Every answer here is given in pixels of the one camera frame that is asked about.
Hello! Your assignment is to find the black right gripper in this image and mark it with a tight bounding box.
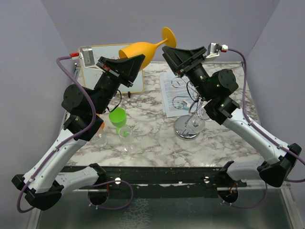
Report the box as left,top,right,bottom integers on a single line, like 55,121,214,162
162,47,213,101

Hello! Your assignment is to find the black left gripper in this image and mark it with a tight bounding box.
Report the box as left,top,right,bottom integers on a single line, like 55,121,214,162
92,53,146,115

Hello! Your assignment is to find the yellow plastic wine glass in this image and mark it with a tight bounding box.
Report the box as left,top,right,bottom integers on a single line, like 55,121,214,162
118,27,177,71

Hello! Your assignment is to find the green plastic wine glass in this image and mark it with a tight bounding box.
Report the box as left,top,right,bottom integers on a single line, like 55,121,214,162
108,107,127,134

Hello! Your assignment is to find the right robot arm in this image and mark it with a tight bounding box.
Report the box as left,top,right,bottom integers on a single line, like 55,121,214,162
162,43,302,187

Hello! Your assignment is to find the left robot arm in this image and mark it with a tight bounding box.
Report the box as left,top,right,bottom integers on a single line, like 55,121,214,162
12,54,145,213

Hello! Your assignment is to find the clear hung wine glass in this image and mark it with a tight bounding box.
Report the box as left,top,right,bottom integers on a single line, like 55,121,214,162
186,116,205,134

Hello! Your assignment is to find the chrome wine glass rack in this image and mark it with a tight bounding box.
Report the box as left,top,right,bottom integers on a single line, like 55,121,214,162
171,77,211,141

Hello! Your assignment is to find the printed paper sheet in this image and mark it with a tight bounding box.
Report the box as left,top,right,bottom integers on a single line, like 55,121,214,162
159,72,204,118

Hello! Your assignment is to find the yellow framed whiteboard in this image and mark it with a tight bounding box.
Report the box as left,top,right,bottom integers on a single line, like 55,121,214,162
78,43,145,94

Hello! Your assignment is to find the small teal white marker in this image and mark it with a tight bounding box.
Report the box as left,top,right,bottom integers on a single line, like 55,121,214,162
179,101,191,110

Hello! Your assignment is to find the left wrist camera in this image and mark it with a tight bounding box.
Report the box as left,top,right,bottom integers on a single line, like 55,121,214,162
79,46,98,70

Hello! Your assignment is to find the black mounting rail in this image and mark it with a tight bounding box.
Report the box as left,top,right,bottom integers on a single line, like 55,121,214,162
90,163,247,198

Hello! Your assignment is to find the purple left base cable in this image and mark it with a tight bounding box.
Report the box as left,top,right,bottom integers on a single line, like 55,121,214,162
87,178,134,210

